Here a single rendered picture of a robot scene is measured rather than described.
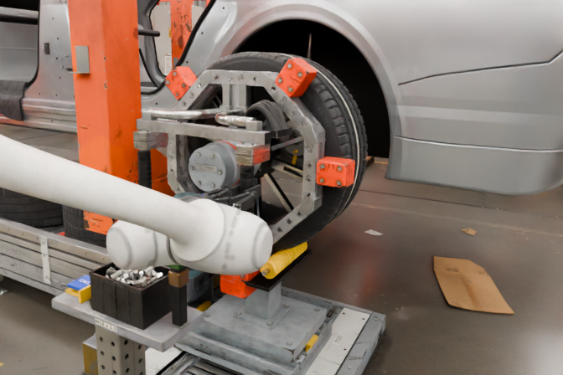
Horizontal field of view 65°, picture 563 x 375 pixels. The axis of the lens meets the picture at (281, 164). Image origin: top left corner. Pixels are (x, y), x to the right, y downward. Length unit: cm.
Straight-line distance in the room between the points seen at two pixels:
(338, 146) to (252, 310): 73
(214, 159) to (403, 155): 72
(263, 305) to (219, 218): 101
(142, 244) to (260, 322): 97
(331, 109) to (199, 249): 72
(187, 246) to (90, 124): 104
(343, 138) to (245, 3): 80
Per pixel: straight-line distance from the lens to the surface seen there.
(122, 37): 165
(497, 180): 161
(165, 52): 667
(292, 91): 124
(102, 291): 135
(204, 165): 125
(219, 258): 71
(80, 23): 167
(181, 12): 495
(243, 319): 172
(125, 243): 79
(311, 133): 123
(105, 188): 63
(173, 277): 121
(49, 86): 276
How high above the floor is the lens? 114
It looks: 13 degrees down
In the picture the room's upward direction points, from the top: 2 degrees clockwise
